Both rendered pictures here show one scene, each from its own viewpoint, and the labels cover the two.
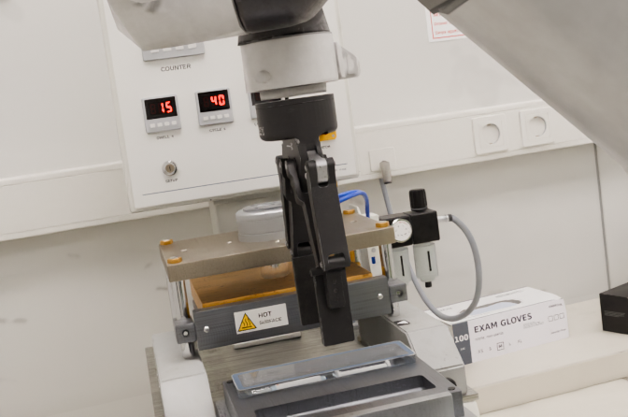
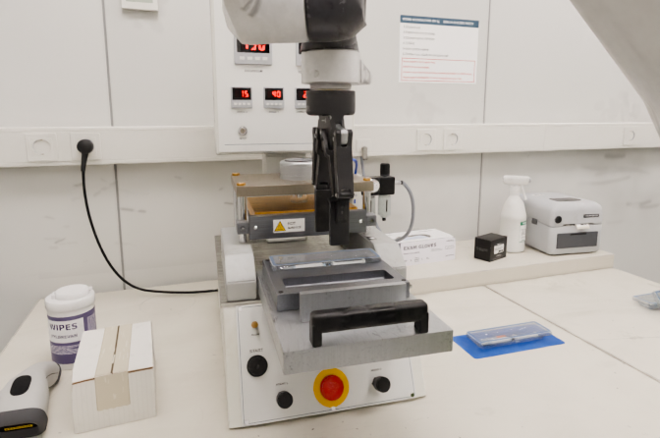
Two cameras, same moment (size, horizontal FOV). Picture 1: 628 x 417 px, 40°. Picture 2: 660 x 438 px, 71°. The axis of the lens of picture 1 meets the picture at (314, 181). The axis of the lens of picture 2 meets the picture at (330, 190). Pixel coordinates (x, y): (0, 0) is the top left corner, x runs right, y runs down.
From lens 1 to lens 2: 0.11 m
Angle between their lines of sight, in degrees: 4
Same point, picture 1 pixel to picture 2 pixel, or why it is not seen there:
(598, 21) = not seen: outside the picture
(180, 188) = (247, 143)
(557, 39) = not seen: outside the picture
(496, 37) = not seen: outside the picture
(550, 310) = (447, 243)
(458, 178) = (404, 162)
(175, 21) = (265, 26)
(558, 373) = (448, 278)
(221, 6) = (297, 19)
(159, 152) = (237, 121)
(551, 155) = (457, 156)
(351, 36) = not seen: hidden behind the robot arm
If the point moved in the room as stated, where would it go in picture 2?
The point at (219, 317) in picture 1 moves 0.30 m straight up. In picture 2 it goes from (263, 221) to (259, 55)
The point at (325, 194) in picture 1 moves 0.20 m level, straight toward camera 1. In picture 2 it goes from (344, 151) to (357, 167)
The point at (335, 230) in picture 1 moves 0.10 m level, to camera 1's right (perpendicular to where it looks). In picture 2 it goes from (347, 175) to (417, 174)
